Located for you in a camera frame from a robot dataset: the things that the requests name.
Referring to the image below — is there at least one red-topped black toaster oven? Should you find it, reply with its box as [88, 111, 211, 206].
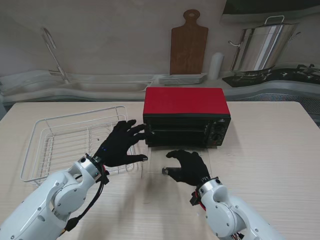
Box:
[142, 87, 231, 148]

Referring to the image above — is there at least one stainless steel stock pot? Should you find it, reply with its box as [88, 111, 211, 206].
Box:
[227, 15, 302, 73]

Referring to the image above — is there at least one red black left arm cable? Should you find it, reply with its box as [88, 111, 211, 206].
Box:
[59, 162, 110, 233]

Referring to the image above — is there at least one white cylindrical bottle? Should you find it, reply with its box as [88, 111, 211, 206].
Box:
[209, 52, 224, 81]

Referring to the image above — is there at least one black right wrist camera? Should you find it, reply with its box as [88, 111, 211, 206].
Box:
[189, 191, 201, 207]

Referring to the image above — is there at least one glass oven door with handle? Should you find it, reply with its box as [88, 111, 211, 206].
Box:
[147, 147, 213, 176]

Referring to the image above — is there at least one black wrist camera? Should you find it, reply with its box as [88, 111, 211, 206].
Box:
[189, 191, 201, 207]
[100, 169, 110, 186]

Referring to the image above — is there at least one brown wooden cutting board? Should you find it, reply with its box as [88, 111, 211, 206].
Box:
[169, 9, 209, 75]

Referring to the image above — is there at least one white kitchen sink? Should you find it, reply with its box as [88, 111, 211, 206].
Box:
[57, 81, 153, 93]

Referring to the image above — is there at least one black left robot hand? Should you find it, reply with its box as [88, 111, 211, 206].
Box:
[92, 119, 149, 168]

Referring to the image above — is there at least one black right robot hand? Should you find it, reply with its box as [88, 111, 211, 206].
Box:
[165, 149, 211, 187]

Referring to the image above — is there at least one white wire dish rack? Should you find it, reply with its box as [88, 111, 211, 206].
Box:
[20, 105, 137, 185]

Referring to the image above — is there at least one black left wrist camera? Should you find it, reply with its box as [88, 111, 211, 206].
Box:
[100, 169, 110, 186]

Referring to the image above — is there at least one dark range hood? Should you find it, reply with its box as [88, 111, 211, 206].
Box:
[222, 0, 320, 15]

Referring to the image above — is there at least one chrome kitchen faucet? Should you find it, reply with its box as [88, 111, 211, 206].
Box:
[42, 27, 71, 85]

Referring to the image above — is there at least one stack of white plates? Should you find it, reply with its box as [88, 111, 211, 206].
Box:
[158, 73, 208, 85]

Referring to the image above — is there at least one red black arm cable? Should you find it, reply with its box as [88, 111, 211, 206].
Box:
[59, 162, 110, 233]
[193, 189, 208, 211]

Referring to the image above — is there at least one black gas stove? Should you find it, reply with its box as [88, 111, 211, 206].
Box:
[221, 63, 320, 88]

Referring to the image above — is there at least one red black right arm cable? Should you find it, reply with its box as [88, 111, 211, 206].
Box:
[193, 189, 208, 211]

